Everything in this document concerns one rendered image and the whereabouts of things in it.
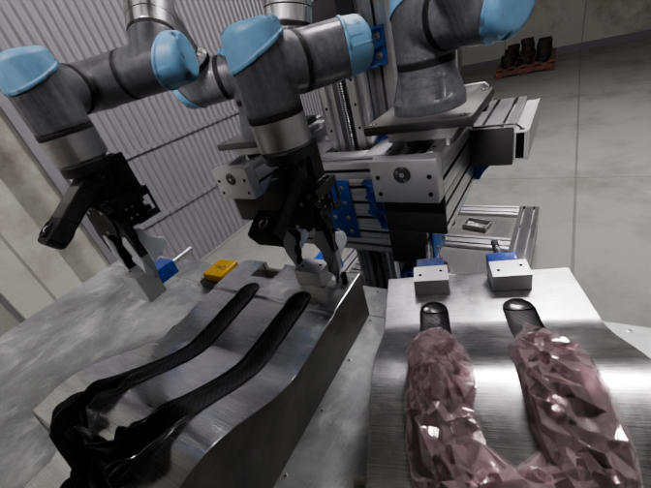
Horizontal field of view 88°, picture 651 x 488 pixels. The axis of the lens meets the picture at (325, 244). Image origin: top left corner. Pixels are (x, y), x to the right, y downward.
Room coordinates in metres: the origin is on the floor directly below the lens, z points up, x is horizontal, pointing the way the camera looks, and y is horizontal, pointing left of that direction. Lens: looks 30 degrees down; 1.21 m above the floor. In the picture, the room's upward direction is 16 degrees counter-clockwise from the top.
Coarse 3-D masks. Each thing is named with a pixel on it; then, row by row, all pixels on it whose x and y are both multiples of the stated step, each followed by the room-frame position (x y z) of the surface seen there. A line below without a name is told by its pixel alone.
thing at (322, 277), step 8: (320, 256) 0.50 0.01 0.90; (304, 264) 0.47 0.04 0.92; (312, 264) 0.46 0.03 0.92; (320, 264) 0.46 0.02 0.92; (296, 272) 0.46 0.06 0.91; (304, 272) 0.45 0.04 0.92; (312, 272) 0.44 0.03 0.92; (320, 272) 0.43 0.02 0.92; (328, 272) 0.45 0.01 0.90; (304, 280) 0.45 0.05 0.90; (312, 280) 0.44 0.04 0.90; (320, 280) 0.43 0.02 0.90; (328, 280) 0.44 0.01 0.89
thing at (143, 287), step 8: (192, 248) 0.63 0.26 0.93; (176, 256) 0.60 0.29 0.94; (184, 256) 0.61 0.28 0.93; (160, 264) 0.57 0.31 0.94; (168, 264) 0.56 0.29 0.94; (128, 272) 0.55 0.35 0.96; (136, 272) 0.54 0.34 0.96; (160, 272) 0.55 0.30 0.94; (168, 272) 0.56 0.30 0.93; (176, 272) 0.57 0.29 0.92; (128, 280) 0.53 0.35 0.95; (136, 280) 0.51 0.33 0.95; (144, 280) 0.52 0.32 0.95; (152, 280) 0.53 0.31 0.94; (160, 280) 0.54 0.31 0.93; (136, 288) 0.52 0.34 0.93; (144, 288) 0.52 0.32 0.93; (152, 288) 0.53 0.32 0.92; (160, 288) 0.53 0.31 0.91; (136, 296) 0.54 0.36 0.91; (144, 296) 0.52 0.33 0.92; (152, 296) 0.52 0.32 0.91
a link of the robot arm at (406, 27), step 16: (400, 0) 0.72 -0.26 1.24; (416, 0) 0.70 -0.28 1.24; (400, 16) 0.73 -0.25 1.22; (416, 16) 0.69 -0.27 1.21; (400, 32) 0.73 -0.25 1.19; (416, 32) 0.69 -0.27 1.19; (400, 48) 0.74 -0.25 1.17; (416, 48) 0.71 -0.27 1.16; (432, 48) 0.69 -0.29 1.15; (400, 64) 0.74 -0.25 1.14
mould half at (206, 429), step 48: (288, 288) 0.46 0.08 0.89; (336, 288) 0.42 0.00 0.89; (192, 336) 0.41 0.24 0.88; (240, 336) 0.38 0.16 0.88; (288, 336) 0.35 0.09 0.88; (336, 336) 0.36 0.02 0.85; (144, 384) 0.30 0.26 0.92; (192, 384) 0.29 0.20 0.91; (288, 384) 0.27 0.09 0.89; (48, 432) 0.29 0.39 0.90; (96, 432) 0.24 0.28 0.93; (192, 432) 0.21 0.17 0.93; (240, 432) 0.21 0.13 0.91; (288, 432) 0.25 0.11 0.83; (48, 480) 0.26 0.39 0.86; (144, 480) 0.18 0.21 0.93; (192, 480) 0.17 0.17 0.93; (240, 480) 0.19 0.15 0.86
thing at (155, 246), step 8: (144, 232) 0.55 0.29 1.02; (144, 240) 0.54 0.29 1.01; (152, 240) 0.55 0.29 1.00; (160, 240) 0.56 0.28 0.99; (128, 248) 0.53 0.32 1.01; (152, 248) 0.54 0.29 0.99; (160, 248) 0.55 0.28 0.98; (136, 256) 0.52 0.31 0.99; (144, 256) 0.52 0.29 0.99; (152, 256) 0.54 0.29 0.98; (144, 264) 0.52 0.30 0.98; (152, 264) 0.52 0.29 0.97; (144, 272) 0.53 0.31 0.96; (152, 272) 0.52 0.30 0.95
